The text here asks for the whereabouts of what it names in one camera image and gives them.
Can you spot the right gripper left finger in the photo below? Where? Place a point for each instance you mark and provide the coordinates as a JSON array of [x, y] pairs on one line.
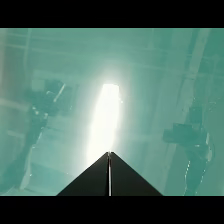
[[93, 181]]

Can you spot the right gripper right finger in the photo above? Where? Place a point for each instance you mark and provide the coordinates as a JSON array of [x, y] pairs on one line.
[[128, 181]]

